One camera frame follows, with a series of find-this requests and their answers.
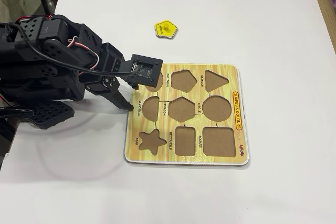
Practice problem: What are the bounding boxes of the glossy black table clamp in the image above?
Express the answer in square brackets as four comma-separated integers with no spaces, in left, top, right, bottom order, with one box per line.
[0,105,35,120]

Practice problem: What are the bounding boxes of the light wooden edge strip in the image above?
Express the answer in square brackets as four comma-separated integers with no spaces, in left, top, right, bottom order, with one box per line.
[307,0,336,54]

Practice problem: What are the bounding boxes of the wooden shape puzzle board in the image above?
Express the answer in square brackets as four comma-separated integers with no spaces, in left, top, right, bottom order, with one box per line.
[123,63,250,167]

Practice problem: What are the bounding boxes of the red white servo wires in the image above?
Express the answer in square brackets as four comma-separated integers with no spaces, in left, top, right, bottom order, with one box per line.
[67,36,100,70]

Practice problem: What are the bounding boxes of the grey metal knob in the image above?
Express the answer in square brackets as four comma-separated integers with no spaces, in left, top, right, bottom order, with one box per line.
[41,0,57,15]

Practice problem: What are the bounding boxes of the black gridded base plate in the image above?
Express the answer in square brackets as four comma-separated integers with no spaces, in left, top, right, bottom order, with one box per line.
[26,100,76,131]

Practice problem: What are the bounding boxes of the black camera cable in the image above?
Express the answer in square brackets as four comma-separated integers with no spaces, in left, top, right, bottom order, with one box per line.
[14,23,139,74]

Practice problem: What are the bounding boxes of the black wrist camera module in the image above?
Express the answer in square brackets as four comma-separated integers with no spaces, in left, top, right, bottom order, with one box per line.
[121,54,163,87]

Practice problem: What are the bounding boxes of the yellow pentagon puzzle piece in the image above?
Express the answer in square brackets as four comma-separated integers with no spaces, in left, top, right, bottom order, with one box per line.
[153,19,178,39]

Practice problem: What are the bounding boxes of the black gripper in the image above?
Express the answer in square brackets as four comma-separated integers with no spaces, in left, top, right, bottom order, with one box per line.
[78,24,140,112]

